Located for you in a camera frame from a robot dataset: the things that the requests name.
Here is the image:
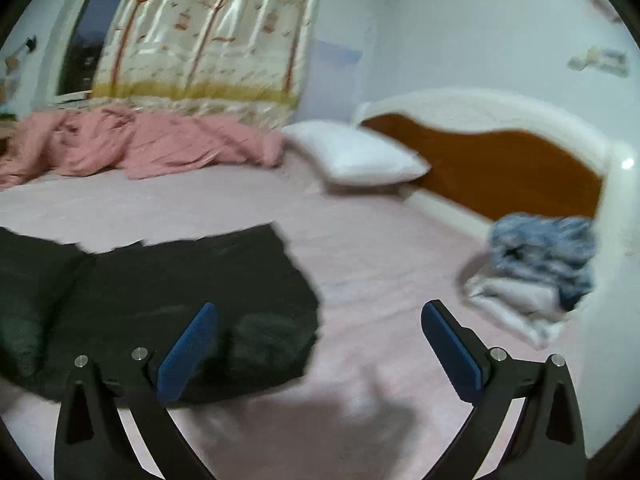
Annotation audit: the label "white frame window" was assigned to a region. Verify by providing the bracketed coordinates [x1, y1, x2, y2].
[50, 0, 125, 104]

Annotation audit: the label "black puffer jacket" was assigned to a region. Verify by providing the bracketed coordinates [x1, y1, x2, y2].
[1, 224, 319, 403]

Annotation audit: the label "wooden white headboard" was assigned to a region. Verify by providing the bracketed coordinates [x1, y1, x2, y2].
[352, 88, 639, 455]

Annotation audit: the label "folded blue white clothes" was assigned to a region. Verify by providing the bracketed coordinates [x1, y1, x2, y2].
[462, 212, 597, 349]

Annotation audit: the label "pink quilted comforter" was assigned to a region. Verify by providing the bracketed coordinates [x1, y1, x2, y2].
[1, 105, 284, 188]

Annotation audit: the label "tree pattern curtain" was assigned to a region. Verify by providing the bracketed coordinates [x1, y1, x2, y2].
[90, 0, 318, 129]

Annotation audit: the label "white pillow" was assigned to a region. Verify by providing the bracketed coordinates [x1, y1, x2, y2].
[282, 120, 431, 188]

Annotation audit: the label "pink bed sheet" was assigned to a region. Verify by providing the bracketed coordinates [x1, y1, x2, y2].
[0, 148, 601, 480]

